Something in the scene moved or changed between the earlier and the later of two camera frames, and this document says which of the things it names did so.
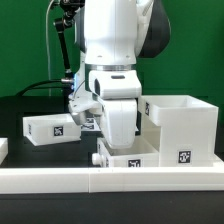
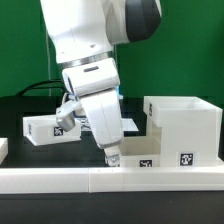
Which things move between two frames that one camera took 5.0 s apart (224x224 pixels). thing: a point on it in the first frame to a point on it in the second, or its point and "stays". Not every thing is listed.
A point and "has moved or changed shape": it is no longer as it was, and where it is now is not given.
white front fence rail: x=111 y=180 stays
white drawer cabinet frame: x=188 y=129 has moved or changed shape
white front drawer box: x=143 y=154 has moved or changed shape
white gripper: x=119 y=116 to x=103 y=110
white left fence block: x=4 y=148 stays
